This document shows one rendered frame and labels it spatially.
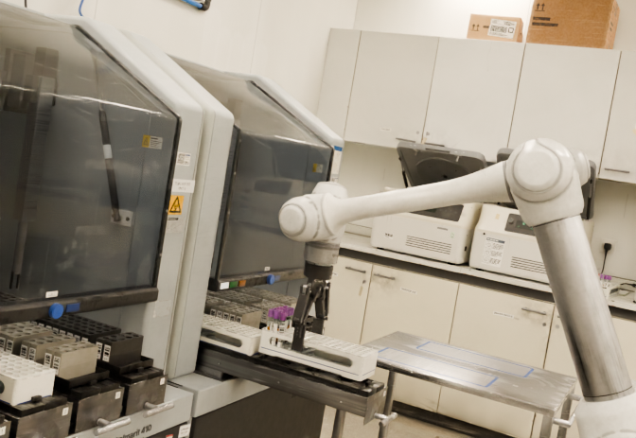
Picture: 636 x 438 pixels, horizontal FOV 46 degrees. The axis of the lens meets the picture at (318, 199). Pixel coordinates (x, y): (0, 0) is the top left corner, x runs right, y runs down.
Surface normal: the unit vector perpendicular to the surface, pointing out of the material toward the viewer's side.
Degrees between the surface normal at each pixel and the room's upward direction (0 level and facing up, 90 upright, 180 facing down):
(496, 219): 59
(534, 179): 81
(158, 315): 90
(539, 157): 89
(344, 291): 90
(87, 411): 90
